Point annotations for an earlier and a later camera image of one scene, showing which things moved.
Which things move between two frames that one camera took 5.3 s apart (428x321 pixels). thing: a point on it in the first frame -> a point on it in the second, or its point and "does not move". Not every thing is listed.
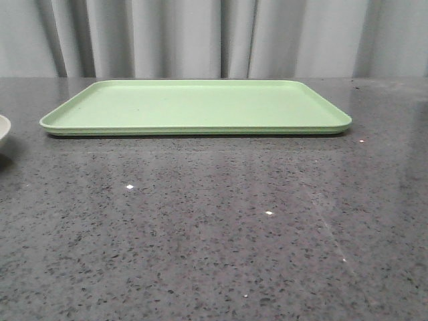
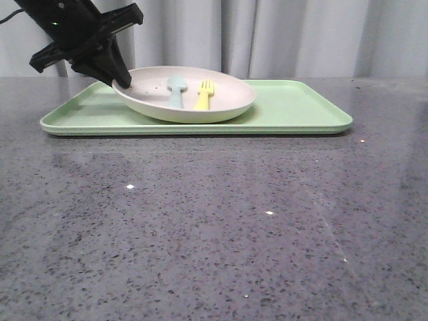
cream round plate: x=5 y=126 -> x=181 y=94
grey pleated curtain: x=213 y=38 does not move
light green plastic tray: x=198 y=108 does not move
